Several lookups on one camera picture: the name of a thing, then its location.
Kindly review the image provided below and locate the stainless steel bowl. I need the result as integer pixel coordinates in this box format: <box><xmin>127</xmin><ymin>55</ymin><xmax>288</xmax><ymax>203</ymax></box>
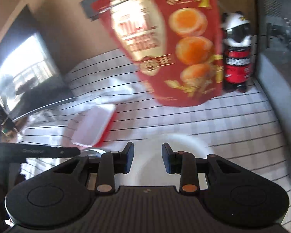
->
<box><xmin>80</xmin><ymin>147</ymin><xmax>106</xmax><ymax>158</ymax></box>

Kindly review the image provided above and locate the white yellow-rimmed bowl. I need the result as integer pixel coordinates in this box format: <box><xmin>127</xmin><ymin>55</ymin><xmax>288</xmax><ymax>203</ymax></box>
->
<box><xmin>127</xmin><ymin>133</ymin><xmax>213</xmax><ymax>189</ymax></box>

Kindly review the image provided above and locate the red white rectangular tray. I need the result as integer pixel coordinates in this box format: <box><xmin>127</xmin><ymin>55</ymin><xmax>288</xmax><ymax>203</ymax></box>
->
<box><xmin>70</xmin><ymin>104</ymin><xmax>116</xmax><ymax>148</ymax></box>

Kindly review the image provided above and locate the white black checkered tablecloth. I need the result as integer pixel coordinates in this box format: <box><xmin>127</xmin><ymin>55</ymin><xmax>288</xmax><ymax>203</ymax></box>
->
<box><xmin>17</xmin><ymin>50</ymin><xmax>291</xmax><ymax>232</ymax></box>

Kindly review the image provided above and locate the black monitor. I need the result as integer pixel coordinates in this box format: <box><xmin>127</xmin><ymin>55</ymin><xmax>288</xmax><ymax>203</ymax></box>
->
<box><xmin>0</xmin><ymin>6</ymin><xmax>75</xmax><ymax>122</ymax></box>

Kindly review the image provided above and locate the red quail eggs bag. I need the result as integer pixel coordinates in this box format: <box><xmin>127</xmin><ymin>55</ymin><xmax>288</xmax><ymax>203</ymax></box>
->
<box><xmin>99</xmin><ymin>0</ymin><xmax>223</xmax><ymax>107</ymax></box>

